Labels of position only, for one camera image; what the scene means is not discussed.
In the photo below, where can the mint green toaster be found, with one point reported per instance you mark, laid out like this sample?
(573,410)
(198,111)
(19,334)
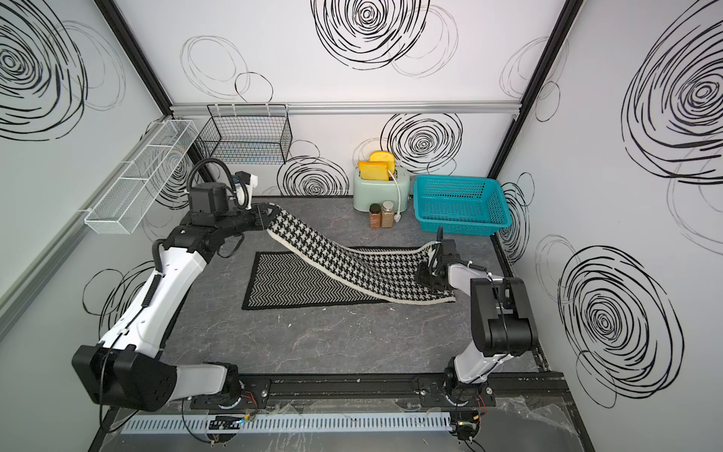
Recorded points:
(367,192)

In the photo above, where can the yellow toast slice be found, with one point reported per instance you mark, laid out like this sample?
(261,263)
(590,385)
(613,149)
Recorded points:
(385,157)
(374,171)

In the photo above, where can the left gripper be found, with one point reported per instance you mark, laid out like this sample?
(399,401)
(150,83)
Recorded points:
(262,220)

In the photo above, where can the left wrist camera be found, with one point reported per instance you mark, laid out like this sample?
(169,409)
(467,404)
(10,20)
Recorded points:
(244,186)

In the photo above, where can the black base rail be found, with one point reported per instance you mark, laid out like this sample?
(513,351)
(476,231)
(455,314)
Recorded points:
(429,390)

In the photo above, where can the grey slotted cable duct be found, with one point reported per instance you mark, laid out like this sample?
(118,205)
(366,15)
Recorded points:
(205,424)

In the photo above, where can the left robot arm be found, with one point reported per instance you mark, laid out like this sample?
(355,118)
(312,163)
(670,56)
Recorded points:
(124,370)

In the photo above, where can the silver lid spice jar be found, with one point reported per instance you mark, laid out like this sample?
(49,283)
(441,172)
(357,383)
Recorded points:
(387,215)

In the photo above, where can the front yellow toast slice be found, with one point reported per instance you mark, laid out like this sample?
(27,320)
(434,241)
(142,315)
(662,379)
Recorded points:
(374,171)

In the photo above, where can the black wire wall basket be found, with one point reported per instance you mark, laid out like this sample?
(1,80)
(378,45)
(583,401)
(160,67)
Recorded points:
(249,134)

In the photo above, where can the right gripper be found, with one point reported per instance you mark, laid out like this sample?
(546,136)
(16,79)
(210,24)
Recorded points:
(421,272)

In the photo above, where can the rear yellow toast slice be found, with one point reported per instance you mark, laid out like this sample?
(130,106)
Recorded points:
(385,157)

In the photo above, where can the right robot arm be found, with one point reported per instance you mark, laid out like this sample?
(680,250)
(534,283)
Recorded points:
(502,321)

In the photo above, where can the white wire wall shelf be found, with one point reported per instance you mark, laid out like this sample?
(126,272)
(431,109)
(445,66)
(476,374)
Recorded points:
(142,177)

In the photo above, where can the teal plastic basket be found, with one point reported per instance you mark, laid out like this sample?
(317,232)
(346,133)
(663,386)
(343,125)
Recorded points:
(460,205)

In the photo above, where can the dark lid spice jar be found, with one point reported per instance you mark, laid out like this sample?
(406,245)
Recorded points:
(375,216)

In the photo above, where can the black white knitted scarf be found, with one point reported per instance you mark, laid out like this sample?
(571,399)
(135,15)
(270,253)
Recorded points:
(316,271)

